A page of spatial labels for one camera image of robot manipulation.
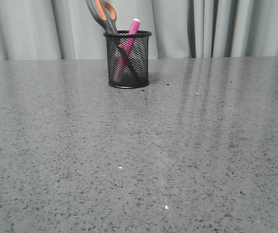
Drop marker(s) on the grey orange scissors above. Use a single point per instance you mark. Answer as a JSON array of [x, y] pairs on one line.
[[105, 15]]

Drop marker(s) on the black mesh pen holder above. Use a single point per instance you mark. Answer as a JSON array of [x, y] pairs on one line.
[[138, 58]]

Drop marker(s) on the white pleated curtain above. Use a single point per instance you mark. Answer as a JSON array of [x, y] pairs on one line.
[[65, 29]]

